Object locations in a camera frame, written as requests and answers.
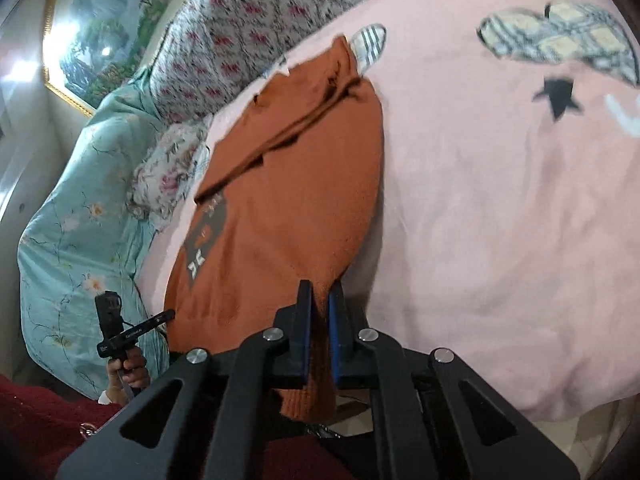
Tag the person's dark red garment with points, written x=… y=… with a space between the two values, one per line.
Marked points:
x=45 y=425

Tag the gold framed landscape painting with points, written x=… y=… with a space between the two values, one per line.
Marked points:
x=100 y=35

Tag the pink bed sheet plaid hearts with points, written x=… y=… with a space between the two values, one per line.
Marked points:
x=475 y=210

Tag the teal floral quilt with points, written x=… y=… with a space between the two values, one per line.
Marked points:
x=75 y=210

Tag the orange knit sweater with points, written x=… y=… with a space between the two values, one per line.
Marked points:
x=280 y=200

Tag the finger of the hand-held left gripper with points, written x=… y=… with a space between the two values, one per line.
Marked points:
x=152 y=324

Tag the person's left hand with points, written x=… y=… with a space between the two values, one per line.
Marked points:
x=137 y=372

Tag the floral ruffled pillow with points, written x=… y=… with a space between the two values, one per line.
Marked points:
x=165 y=175

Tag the white quilt red flowers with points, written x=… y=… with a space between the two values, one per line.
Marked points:
x=240 y=30

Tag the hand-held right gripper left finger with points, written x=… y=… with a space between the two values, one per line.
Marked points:
x=302 y=345

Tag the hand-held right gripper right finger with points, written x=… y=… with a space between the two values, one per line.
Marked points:
x=341 y=345

